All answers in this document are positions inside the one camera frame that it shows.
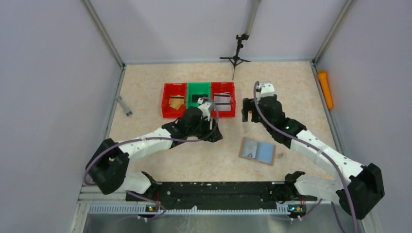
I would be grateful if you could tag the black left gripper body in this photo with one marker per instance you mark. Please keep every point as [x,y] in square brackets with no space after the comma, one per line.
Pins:
[201,130]

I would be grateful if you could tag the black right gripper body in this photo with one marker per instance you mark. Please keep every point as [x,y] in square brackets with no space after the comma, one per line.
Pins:
[256,117]

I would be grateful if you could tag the gold card with stripe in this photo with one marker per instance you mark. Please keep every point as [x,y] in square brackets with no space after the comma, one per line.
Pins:
[176,97]

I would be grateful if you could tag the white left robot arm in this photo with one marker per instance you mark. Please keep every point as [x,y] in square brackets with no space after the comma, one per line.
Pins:
[108,167]

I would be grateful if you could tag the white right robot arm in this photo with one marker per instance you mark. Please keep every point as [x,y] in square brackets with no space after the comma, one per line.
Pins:
[353,183]

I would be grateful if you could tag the card with black stripe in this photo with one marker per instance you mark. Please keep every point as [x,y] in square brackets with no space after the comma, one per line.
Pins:
[222,97]

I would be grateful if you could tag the white card in bin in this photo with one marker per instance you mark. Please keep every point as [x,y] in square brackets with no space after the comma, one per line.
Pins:
[223,107]

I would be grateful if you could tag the black card in green bin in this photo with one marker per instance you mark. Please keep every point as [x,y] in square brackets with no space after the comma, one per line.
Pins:
[196,97]

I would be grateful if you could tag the right red plastic bin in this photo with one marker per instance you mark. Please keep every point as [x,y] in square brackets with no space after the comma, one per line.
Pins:
[224,87]

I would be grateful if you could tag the red plastic bin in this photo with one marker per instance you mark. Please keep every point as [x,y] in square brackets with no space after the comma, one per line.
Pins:
[224,87]
[173,89]

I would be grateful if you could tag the green plastic bin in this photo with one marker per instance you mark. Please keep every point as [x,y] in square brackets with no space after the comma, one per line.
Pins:
[197,88]

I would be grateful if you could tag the left red plastic bin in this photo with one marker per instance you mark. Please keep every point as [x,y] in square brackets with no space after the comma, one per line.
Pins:
[173,89]

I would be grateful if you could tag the orange flashlight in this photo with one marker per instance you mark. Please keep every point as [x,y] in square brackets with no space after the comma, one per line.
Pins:
[323,81]

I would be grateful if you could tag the grey small tool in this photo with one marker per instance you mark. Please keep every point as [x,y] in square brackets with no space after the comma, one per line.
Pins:
[125,108]

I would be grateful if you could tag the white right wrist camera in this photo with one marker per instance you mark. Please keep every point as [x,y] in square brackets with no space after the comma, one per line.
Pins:
[265,89]

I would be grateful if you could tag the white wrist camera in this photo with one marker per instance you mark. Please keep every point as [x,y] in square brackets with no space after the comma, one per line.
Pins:
[206,106]
[265,89]

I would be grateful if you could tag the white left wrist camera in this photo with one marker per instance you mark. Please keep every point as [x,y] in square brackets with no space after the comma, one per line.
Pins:
[206,106]

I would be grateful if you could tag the black camera tripod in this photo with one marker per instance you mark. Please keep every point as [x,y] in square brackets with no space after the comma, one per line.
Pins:
[236,60]

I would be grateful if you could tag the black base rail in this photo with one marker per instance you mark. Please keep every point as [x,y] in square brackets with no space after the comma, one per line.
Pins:
[268,190]

